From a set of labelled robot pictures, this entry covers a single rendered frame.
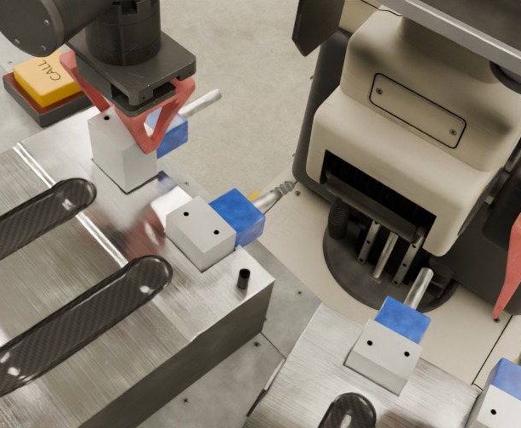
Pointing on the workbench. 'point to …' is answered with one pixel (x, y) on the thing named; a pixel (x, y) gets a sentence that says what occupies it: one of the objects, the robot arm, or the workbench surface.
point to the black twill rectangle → (264, 388)
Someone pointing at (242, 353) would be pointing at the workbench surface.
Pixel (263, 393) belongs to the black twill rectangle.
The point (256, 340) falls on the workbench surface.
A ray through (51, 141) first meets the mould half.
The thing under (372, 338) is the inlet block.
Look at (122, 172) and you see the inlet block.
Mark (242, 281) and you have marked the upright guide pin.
